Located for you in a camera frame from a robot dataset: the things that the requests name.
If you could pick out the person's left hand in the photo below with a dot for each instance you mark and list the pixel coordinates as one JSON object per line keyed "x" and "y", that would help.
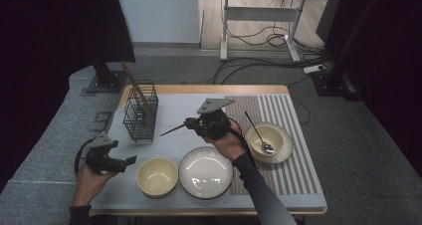
{"x": 88, "y": 188}

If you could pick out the white plate with dark rim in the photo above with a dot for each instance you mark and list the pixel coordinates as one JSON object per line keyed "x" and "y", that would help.
{"x": 205, "y": 172}

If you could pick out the black metal stand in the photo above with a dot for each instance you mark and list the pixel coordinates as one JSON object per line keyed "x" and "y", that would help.
{"x": 106, "y": 80}
{"x": 326, "y": 85}

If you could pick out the brown wooden chopstick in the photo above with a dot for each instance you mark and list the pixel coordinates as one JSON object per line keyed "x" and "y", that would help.
{"x": 130, "y": 79}
{"x": 133, "y": 78}

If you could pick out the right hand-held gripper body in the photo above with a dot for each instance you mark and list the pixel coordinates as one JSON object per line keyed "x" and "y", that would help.
{"x": 212, "y": 123}

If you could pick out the brown striped woven placemat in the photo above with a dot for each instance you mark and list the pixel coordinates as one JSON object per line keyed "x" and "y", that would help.
{"x": 282, "y": 105}

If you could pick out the metal spoon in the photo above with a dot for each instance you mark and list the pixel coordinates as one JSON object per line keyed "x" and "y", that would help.
{"x": 268, "y": 148}

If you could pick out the person's right hand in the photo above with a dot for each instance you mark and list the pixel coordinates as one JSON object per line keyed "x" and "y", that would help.
{"x": 229, "y": 145}

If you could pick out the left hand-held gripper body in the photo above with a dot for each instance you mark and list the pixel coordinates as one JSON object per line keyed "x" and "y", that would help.
{"x": 99, "y": 158}

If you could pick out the floor socket cover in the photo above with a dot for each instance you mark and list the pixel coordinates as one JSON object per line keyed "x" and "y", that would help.
{"x": 101, "y": 117}

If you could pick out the white standing desk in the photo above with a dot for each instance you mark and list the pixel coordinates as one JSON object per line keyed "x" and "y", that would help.
{"x": 262, "y": 14}

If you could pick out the black curtain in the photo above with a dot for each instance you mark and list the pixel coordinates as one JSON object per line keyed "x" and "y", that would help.
{"x": 398, "y": 52}
{"x": 49, "y": 36}

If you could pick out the white power strip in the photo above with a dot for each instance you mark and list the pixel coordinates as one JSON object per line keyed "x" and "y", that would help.
{"x": 313, "y": 69}

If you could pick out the dark chopstick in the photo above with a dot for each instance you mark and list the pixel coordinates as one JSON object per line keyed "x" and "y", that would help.
{"x": 172, "y": 130}

